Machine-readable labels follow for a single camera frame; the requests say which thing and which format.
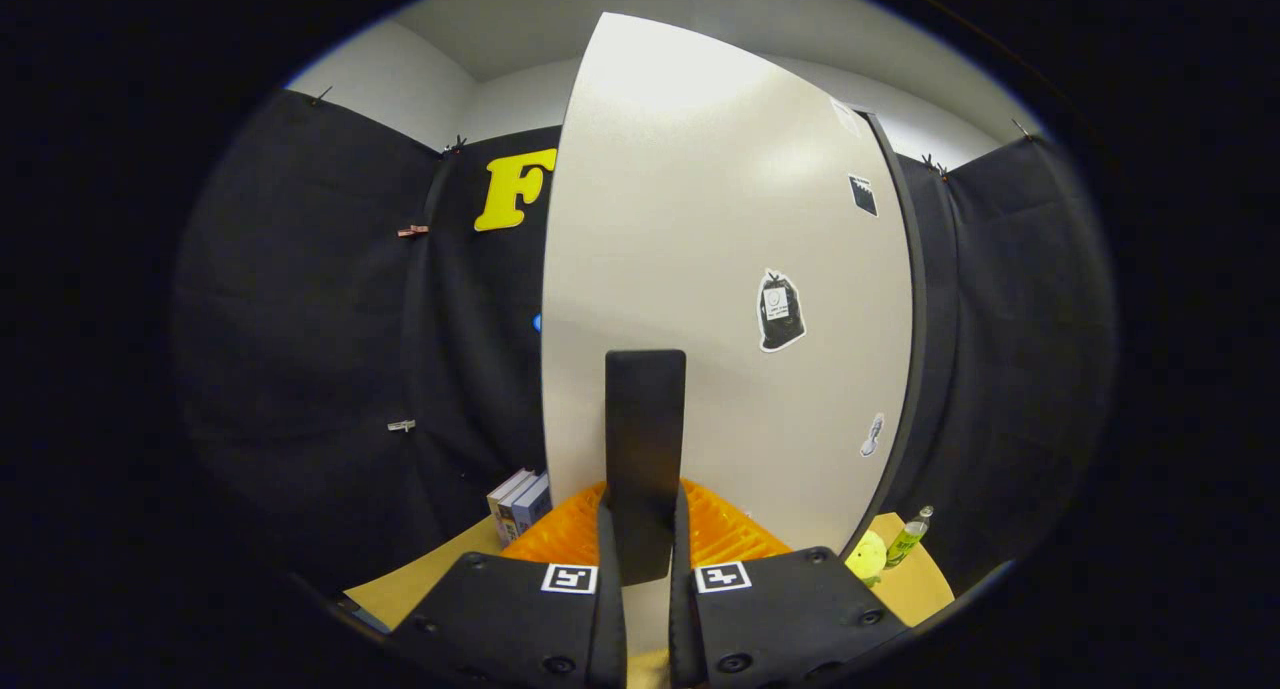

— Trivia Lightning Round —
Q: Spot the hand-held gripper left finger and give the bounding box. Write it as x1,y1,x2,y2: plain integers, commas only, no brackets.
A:
385,481,629,689

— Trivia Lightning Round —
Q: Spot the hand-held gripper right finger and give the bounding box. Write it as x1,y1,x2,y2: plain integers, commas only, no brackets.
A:
668,479,911,689

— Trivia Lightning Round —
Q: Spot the black door handle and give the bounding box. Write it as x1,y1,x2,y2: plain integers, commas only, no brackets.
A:
604,349,688,587

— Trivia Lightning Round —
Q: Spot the dark grey shoe cabinet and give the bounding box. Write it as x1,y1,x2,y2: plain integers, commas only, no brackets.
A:
850,104,931,562

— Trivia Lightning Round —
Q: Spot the beige shoe cabinet door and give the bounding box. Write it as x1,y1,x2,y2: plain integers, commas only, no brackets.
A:
540,11,916,660

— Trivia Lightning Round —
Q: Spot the white book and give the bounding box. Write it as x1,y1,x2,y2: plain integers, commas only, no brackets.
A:
487,468,536,547

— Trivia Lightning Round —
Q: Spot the pale yellow toy vegetable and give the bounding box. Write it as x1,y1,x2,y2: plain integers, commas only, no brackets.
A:
845,529,888,585

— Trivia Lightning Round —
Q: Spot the green drink bottle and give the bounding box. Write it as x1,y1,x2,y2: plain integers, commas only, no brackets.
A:
885,506,934,570

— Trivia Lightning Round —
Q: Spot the black backdrop cloth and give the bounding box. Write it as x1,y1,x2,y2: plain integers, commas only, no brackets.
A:
170,89,1116,595

